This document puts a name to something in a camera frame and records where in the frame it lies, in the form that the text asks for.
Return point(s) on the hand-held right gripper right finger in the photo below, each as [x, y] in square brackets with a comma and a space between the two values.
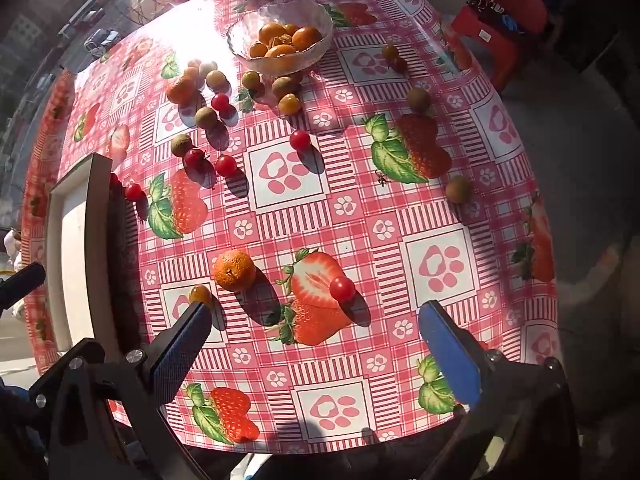
[450, 355]

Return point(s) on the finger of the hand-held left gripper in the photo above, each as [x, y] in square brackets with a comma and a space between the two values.
[22, 278]

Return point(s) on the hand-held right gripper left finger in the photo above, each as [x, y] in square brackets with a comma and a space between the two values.
[180, 350]

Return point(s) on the white shallow cardboard box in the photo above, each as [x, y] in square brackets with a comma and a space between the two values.
[75, 240]

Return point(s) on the white bundle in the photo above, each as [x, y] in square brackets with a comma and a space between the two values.
[10, 247]

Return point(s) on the large mandarin orange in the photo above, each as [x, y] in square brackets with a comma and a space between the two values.
[181, 89]
[234, 270]

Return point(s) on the brown longan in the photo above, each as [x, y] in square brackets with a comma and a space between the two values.
[181, 145]
[206, 117]
[216, 79]
[418, 99]
[458, 189]
[286, 87]

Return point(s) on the red plaid strawberry tablecloth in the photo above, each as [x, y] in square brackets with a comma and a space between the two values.
[360, 210]

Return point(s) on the white parked car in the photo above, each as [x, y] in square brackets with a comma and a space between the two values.
[100, 40]

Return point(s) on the small mandarin orange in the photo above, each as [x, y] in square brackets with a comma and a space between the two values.
[290, 28]
[306, 37]
[192, 71]
[258, 50]
[280, 52]
[272, 32]

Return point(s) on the clear glass bowl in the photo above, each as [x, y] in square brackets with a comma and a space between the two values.
[240, 42]

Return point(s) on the red plastic stool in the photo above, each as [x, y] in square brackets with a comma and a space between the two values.
[492, 35]

